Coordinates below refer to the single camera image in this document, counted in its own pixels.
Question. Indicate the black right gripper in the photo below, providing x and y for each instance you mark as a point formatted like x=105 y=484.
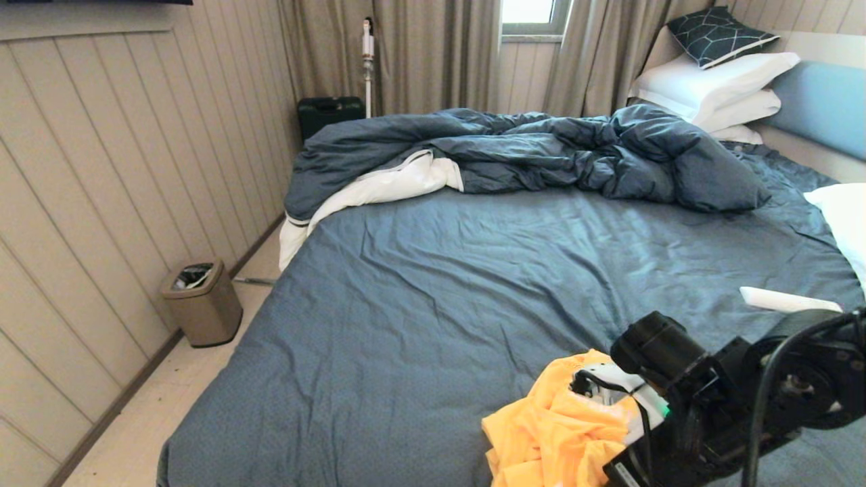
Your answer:
x=676 y=467

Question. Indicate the wide beige curtain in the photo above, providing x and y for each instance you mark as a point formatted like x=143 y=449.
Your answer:
x=433 y=54

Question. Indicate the crumpled dark blue duvet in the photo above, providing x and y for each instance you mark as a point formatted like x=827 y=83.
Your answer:
x=541 y=149

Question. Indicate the dark blue bed sheet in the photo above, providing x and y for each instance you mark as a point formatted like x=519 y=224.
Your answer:
x=473 y=270

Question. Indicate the large white pillow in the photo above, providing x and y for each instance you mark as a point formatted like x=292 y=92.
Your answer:
x=710 y=81

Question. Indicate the small white pillow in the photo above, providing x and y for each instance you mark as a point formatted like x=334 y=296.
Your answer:
x=737 y=135

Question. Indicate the flat white pillow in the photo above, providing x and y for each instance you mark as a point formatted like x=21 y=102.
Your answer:
x=744 y=111

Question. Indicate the beige headboard frame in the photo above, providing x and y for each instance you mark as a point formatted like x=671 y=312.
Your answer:
x=825 y=47

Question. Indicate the brown metal trash bin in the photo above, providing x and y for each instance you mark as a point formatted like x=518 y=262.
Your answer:
x=203 y=314

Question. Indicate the light blue headboard pad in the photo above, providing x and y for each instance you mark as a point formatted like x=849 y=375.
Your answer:
x=825 y=108

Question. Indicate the dark geometric pattern cushion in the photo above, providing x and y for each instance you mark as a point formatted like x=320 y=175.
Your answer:
x=717 y=36

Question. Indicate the window with grey frame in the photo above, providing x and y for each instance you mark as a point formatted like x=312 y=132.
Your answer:
x=528 y=12

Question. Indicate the yellow t-shirt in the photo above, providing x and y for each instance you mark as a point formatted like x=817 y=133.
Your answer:
x=548 y=433

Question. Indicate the narrow beige curtain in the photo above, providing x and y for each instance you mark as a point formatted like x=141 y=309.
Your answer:
x=595 y=54

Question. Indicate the dark green hard case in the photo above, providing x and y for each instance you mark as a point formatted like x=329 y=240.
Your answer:
x=328 y=115

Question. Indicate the long white remote control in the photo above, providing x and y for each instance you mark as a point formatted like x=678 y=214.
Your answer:
x=778 y=299

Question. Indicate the thin metal rod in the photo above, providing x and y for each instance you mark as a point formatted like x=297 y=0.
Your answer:
x=254 y=281

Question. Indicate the white stick vacuum cleaner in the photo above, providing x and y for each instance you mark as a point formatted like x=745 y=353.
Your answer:
x=368 y=61

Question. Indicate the white duvet lining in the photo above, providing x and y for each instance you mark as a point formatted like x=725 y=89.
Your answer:
x=379 y=189

